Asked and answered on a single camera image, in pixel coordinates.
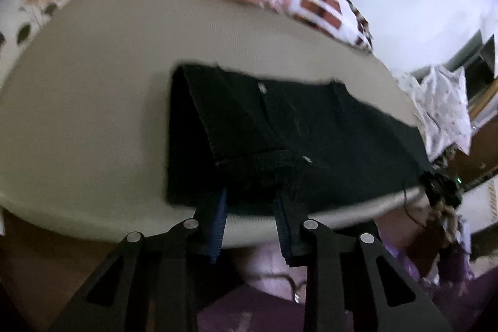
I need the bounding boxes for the black pants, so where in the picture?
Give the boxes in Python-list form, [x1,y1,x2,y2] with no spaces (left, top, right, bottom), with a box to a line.
[166,63,430,216]

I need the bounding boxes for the person's right hand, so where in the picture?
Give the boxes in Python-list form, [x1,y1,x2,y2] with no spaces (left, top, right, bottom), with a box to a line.
[426,201,469,253]

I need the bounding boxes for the white woven basket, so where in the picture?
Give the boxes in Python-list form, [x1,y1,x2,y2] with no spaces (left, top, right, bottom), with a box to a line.
[459,179,497,233]

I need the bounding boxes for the white patterned bedsheet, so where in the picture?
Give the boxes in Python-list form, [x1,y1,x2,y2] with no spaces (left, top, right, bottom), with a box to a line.
[395,66,472,162]

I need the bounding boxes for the beige mattress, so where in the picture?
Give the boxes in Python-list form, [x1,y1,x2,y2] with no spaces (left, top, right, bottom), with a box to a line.
[1,0,416,242]

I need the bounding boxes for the floral white pillow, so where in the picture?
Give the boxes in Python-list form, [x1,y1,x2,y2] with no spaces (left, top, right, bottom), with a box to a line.
[0,0,71,82]

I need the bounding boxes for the dark wall shelf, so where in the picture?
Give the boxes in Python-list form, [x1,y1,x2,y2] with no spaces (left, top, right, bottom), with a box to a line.
[446,31,496,100]

